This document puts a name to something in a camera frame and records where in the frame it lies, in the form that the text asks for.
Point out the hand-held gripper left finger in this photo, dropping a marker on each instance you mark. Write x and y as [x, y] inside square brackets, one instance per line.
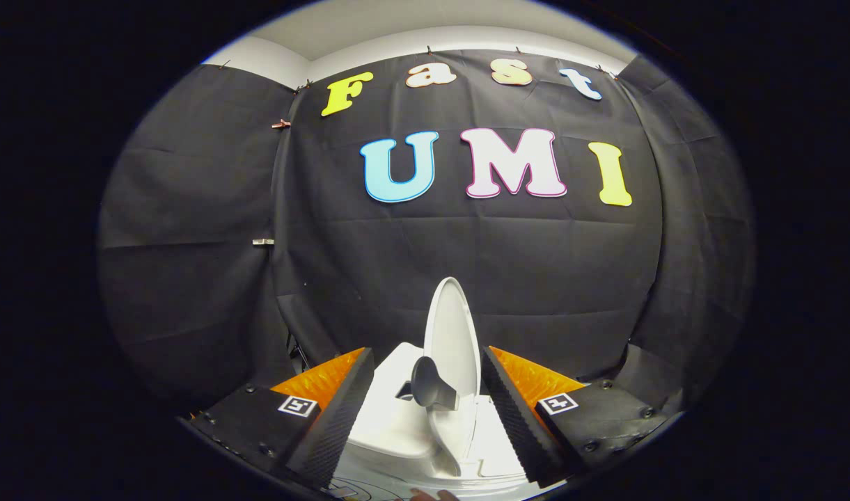
[337, 424]

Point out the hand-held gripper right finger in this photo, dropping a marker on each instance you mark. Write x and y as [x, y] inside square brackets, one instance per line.
[515, 417]

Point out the white toilet lid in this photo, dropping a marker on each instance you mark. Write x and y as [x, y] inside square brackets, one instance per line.
[452, 327]

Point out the white toilet seat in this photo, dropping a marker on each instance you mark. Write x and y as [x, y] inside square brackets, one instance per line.
[498, 438]

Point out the white toilet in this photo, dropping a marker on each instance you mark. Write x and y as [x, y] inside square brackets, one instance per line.
[390, 424]

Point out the black backdrop cloth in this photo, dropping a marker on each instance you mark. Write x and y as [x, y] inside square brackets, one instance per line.
[466, 257]

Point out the copper cloth clip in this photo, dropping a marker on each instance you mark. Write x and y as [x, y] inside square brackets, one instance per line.
[281, 124]

